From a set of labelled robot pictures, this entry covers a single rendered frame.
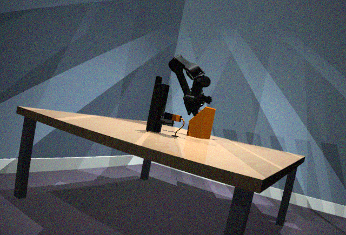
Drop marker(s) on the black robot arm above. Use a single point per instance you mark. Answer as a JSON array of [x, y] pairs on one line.
[[195, 72]]

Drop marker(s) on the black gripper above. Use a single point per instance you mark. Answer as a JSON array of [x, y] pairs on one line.
[[192, 102]]

